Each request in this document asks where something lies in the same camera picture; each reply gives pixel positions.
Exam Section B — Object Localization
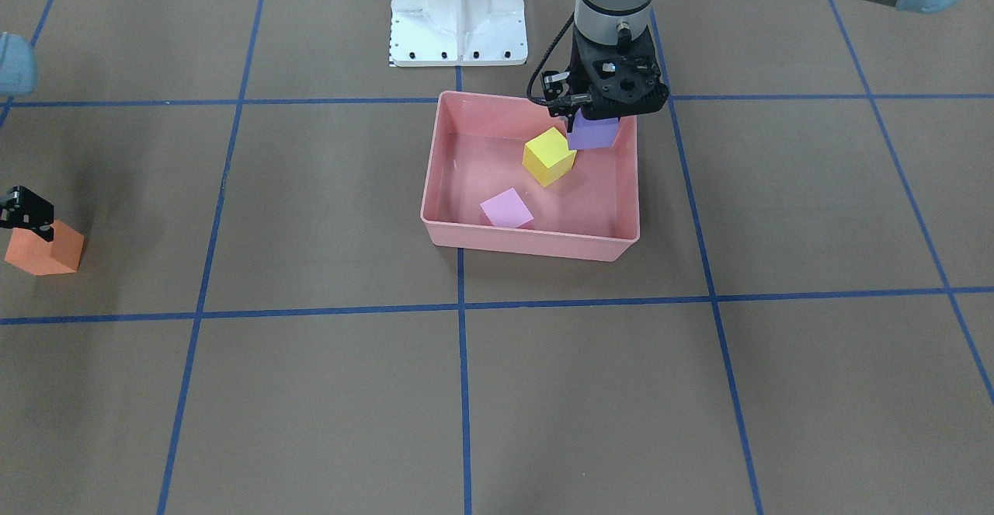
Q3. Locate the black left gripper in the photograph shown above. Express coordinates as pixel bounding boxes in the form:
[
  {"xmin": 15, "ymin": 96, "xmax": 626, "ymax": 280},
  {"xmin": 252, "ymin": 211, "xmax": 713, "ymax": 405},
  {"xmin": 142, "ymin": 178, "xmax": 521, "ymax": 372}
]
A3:
[{"xmin": 542, "ymin": 30, "xmax": 670, "ymax": 134}]

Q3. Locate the purple foam block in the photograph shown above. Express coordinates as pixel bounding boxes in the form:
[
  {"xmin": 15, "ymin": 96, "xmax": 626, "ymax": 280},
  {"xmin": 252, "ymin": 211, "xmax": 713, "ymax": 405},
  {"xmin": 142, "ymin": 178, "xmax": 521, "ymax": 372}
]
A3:
[{"xmin": 567, "ymin": 112, "xmax": 620, "ymax": 151}]

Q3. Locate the orange foam block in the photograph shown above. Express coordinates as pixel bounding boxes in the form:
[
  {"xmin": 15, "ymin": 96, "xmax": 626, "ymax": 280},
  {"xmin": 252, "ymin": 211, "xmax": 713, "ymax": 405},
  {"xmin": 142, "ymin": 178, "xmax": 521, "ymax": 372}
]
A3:
[{"xmin": 4, "ymin": 221, "xmax": 85, "ymax": 277}]

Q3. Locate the yellow foam block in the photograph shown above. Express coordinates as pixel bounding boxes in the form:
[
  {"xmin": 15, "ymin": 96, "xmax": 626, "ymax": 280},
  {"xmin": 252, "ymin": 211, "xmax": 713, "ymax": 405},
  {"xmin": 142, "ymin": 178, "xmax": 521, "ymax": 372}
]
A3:
[{"xmin": 522, "ymin": 128, "xmax": 578, "ymax": 188}]

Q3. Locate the pink foam block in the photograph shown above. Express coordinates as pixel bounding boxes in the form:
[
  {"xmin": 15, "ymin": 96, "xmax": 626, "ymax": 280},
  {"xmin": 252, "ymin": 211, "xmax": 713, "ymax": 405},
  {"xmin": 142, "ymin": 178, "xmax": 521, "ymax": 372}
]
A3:
[{"xmin": 479, "ymin": 188, "xmax": 535, "ymax": 229}]

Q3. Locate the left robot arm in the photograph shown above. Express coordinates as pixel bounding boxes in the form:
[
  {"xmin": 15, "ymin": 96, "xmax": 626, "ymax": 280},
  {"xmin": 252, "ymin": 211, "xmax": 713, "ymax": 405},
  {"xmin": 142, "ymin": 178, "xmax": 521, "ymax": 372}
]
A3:
[{"xmin": 527, "ymin": 0, "xmax": 960, "ymax": 130}]

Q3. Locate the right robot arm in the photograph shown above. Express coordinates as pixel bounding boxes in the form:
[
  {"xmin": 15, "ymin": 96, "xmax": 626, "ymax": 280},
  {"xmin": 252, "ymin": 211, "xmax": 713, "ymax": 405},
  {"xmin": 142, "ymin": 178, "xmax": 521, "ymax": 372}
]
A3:
[{"xmin": 1, "ymin": 31, "xmax": 54, "ymax": 243}]

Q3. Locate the pink plastic bin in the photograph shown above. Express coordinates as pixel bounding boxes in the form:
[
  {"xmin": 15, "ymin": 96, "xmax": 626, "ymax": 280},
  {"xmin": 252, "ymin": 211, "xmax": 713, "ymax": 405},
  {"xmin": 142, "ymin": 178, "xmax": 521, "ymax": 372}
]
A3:
[{"xmin": 420, "ymin": 91, "xmax": 641, "ymax": 263}]

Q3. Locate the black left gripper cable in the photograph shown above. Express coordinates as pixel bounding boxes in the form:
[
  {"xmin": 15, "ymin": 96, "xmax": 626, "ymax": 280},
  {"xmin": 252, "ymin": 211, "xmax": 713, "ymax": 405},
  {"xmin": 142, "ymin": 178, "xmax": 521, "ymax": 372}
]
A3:
[{"xmin": 526, "ymin": 14, "xmax": 579, "ymax": 108}]

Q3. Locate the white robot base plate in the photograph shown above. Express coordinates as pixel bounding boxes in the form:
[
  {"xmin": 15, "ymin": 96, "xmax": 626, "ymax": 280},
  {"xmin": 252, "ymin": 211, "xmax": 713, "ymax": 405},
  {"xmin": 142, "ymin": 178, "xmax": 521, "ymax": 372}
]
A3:
[{"xmin": 388, "ymin": 0, "xmax": 529, "ymax": 67}]

